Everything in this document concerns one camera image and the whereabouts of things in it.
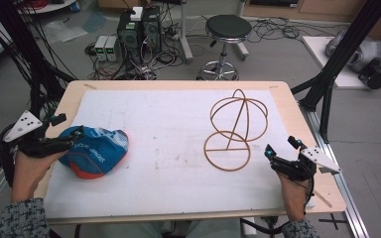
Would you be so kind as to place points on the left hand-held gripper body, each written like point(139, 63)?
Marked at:
point(33, 147)

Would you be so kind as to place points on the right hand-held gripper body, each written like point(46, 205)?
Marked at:
point(306, 162)

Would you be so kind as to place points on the person's left hand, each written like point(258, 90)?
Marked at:
point(29, 172)

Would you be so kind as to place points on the person's right hand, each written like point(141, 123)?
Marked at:
point(293, 195)

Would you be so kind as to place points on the wooden table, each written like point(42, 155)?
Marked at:
point(287, 109)

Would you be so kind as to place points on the thin wooden stick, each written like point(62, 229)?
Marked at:
point(322, 199)

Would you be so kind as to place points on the grey bench power supply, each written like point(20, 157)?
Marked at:
point(111, 48)
point(100, 48)

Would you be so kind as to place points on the clear plastic sheet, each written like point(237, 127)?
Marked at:
point(63, 31)

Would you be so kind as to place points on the white floor board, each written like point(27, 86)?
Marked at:
point(320, 56)

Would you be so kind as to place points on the black device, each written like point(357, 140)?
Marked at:
point(376, 74)

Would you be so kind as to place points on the white desk leg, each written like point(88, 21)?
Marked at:
point(242, 49)
point(185, 36)

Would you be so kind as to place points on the black computer tower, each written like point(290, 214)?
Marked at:
point(129, 36)
point(152, 29)

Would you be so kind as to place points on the grey robot shell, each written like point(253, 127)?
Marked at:
point(360, 53)

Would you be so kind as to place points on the white round table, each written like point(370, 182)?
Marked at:
point(53, 6)

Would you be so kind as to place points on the black round stool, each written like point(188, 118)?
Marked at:
point(227, 29)

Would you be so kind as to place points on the white box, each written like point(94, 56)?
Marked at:
point(137, 13)

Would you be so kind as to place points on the aluminium rail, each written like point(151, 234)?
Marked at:
point(340, 185)

